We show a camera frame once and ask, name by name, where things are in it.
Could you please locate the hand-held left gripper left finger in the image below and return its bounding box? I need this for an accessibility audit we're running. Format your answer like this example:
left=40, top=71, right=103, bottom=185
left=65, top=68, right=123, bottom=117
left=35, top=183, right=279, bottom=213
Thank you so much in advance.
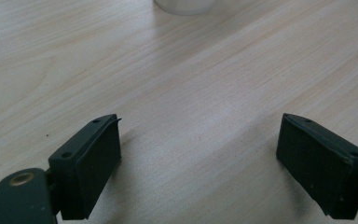
left=48, top=113, right=123, bottom=221

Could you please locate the white paper cup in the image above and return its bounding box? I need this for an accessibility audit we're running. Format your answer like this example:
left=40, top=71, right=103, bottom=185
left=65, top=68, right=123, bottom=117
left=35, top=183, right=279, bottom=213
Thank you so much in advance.
left=153, top=0, right=217, bottom=17

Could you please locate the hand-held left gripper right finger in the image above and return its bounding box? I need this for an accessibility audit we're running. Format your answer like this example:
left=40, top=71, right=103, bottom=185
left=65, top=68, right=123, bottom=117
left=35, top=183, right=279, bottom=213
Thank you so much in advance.
left=275, top=112, right=358, bottom=221

